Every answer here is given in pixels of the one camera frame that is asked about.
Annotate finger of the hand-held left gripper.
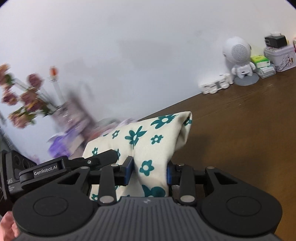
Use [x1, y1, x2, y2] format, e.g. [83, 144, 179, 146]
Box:
[62, 149, 119, 173]

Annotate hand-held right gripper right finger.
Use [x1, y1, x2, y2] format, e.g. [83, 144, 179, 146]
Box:
[166, 162, 240, 205]

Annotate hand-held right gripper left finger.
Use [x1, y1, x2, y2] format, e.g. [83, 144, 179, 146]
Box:
[57, 156, 134, 207]

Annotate cream green-flowered garment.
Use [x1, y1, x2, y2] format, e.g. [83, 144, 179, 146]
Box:
[83, 111, 193, 202]

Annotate person's left hand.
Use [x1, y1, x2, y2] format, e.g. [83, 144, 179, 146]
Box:
[0, 211, 19, 241]

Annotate purple tissue pack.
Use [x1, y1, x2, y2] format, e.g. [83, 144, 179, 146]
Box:
[47, 130, 85, 158]

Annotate purple mottled vase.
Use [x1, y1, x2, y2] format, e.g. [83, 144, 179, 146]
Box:
[52, 93, 95, 131]

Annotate white robot figurine speaker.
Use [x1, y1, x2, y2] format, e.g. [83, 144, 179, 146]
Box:
[222, 36, 260, 87]

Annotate green and white small boxes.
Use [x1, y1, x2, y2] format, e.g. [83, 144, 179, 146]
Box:
[250, 55, 276, 79]

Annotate small black device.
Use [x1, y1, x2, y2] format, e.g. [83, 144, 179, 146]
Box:
[264, 32, 287, 49]

